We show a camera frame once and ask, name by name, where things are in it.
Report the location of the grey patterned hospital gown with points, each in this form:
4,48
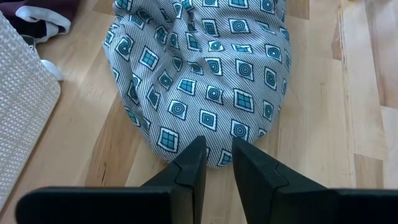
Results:
199,81

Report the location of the purple garment with white ties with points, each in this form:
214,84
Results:
40,12

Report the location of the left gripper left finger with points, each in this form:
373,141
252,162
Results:
124,205

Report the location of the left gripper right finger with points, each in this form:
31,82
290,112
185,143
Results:
295,205

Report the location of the white woven plastic basket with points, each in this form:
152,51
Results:
21,118

